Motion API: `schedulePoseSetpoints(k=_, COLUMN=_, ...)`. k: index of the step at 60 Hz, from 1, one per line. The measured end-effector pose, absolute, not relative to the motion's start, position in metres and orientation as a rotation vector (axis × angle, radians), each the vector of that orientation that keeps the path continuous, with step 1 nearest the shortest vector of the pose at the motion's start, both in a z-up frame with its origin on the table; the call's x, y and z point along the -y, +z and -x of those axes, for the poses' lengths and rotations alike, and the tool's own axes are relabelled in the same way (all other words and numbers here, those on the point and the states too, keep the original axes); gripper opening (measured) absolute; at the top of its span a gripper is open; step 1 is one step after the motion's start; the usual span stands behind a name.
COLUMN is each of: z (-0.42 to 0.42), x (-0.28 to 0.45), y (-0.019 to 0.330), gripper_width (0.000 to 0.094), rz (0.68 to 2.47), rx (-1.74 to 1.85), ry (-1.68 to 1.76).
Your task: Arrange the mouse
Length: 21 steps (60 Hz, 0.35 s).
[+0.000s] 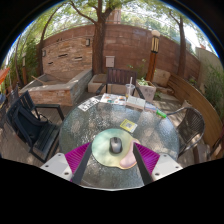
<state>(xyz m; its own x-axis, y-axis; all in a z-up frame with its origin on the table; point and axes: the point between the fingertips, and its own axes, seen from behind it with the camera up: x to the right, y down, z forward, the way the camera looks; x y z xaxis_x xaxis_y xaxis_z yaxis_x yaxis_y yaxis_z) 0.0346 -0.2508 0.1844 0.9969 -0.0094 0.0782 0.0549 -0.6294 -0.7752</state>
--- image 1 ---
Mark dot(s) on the curved wooden bench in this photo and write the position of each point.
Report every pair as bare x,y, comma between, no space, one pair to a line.
196,100

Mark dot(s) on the dark grey computer mouse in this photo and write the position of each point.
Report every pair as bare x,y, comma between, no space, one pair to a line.
116,145

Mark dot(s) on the concrete planter with plant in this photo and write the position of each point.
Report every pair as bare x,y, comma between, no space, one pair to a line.
146,91

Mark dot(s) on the yellow square card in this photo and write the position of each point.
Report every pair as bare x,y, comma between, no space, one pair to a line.
128,125

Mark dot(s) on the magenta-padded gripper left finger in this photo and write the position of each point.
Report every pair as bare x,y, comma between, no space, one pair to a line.
77,160

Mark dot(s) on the grey wall utility box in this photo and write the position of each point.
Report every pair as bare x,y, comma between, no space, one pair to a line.
110,61

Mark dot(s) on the dark wooden slatted chair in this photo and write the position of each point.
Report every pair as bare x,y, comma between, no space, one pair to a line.
116,76

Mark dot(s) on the green and pink mouse pad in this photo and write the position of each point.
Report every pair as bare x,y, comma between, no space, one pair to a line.
101,150

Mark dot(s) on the white printed paper strip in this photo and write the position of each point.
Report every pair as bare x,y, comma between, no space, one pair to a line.
88,104

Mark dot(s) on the black slatted chair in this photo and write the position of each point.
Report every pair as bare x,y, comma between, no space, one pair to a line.
33,128

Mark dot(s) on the slim leaning tree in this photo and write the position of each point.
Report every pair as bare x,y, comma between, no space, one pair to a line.
181,50

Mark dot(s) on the dark wall lamp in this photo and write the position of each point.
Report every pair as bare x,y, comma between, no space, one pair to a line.
44,53
87,42

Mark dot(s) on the beige stone block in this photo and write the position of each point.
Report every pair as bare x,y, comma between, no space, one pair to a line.
96,85
161,77

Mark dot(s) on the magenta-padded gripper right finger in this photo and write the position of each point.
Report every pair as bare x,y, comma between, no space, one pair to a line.
148,160

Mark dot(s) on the wooden garden lamp post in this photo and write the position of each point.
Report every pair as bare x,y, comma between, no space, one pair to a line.
152,56

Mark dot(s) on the forked tree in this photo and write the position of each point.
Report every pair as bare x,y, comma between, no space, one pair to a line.
99,50

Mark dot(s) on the thin blue booklet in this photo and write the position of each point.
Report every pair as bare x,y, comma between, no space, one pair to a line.
150,107

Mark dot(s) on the thick pale book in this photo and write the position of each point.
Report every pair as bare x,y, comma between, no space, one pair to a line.
135,102

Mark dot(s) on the brown wicker metal chair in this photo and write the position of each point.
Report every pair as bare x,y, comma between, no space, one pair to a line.
191,125

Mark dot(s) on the clear plastic cup with straw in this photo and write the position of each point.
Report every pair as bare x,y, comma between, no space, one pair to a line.
129,90

